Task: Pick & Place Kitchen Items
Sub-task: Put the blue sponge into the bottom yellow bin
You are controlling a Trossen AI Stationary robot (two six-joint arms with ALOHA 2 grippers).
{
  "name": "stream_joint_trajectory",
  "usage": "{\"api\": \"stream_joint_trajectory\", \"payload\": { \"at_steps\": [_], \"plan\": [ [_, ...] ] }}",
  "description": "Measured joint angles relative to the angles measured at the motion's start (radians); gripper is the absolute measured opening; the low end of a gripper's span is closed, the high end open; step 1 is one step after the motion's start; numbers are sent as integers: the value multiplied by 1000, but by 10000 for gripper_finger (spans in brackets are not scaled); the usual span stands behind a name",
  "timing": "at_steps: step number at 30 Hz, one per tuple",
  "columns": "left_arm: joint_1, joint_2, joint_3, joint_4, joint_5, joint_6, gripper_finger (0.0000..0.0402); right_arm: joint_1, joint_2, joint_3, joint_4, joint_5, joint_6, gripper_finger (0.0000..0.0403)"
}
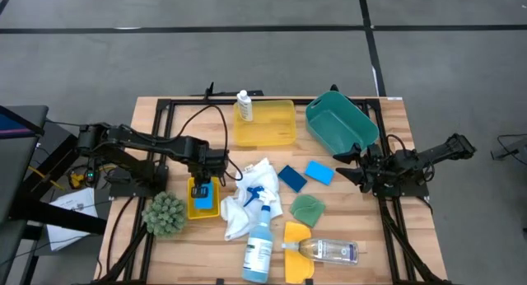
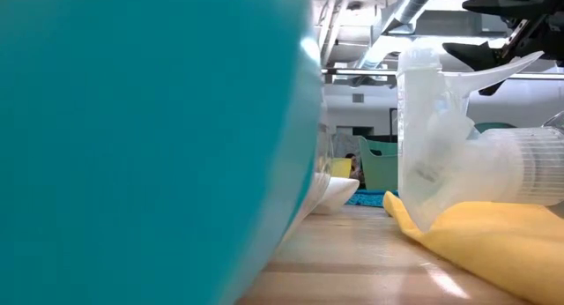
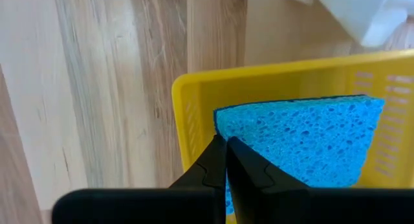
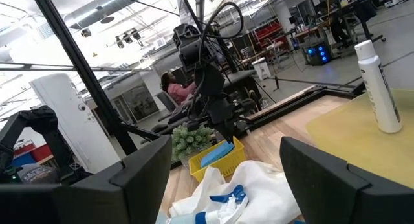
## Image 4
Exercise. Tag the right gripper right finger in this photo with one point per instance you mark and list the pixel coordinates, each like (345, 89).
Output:
(330, 198)

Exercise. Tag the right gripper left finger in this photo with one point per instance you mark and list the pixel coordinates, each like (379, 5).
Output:
(129, 198)

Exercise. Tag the white cloth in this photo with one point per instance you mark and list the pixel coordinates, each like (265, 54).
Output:
(265, 185)

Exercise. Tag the blue-trigger spray bottle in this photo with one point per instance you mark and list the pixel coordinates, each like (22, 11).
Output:
(220, 211)

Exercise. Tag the white lotion bottle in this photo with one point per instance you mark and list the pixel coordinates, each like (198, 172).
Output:
(378, 88)

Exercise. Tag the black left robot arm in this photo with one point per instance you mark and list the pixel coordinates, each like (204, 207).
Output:
(210, 81)

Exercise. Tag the yellow translucent tray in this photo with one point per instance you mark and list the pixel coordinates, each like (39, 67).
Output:
(355, 146)

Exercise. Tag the green artificial plant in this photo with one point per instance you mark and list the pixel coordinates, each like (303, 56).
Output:
(187, 141)

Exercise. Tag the white building column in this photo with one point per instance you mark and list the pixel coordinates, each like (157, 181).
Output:
(74, 127)

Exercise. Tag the light blue sponge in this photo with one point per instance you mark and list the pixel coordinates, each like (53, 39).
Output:
(216, 154)

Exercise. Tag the yellow slotted basket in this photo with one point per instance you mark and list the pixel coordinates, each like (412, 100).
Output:
(226, 167)

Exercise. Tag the person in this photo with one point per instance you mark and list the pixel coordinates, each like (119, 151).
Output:
(179, 89)

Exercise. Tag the computer tower with blue lights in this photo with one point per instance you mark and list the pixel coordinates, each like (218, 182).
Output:
(318, 54)

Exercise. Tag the white waste bin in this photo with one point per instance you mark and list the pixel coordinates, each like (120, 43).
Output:
(261, 68)

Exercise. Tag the red storage shelf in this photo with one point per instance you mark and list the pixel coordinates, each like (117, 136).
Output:
(271, 33)

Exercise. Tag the black office chair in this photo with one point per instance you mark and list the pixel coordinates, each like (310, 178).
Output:
(367, 10)

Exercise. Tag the black aluminium table frame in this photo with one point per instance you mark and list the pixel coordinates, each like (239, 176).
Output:
(81, 65)

